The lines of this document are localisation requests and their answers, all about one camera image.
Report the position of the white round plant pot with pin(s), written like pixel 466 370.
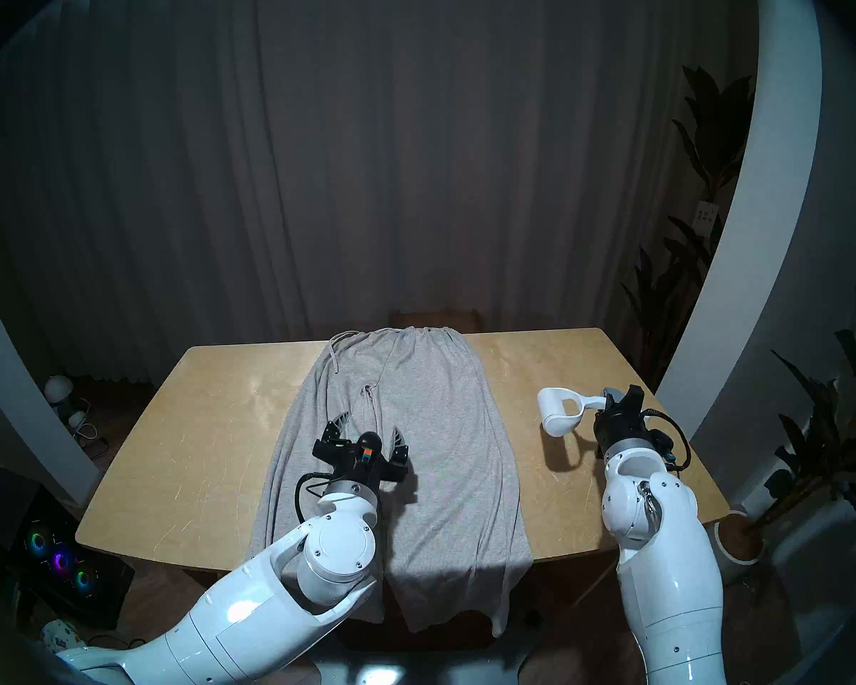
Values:
pixel 745 548

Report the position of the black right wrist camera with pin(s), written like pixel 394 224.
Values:
pixel 660 444

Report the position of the white mushroom lamp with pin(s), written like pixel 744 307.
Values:
pixel 58 386

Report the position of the small white round object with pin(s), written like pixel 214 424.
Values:
pixel 76 419

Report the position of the white lint roller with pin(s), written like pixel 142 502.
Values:
pixel 553 412

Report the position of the tall dark leafy plant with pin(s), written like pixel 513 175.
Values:
pixel 713 120

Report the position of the tall white curved arch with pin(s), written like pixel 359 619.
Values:
pixel 777 191

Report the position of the grey pleated curtain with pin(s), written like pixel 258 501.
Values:
pixel 328 155

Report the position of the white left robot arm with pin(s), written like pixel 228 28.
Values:
pixel 257 619

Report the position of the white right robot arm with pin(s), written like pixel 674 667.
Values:
pixel 670 584

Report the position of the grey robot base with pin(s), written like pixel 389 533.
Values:
pixel 399 673

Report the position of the wooden chair back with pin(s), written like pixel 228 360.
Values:
pixel 435 318

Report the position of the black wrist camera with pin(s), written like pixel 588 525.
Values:
pixel 660 444
pixel 369 449

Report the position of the computer case with rainbow fans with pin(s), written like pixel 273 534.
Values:
pixel 57 559

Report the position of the white paper plant tag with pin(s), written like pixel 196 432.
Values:
pixel 705 214

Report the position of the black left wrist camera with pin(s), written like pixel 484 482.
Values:
pixel 369 449

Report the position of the leafy plant in white pot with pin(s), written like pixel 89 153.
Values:
pixel 827 419

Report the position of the short white curved arch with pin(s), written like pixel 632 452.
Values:
pixel 14 405

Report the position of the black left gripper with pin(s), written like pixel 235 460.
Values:
pixel 349 473

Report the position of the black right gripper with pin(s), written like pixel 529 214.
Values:
pixel 620 419

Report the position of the patterned white cloth bag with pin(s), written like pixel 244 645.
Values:
pixel 60 632

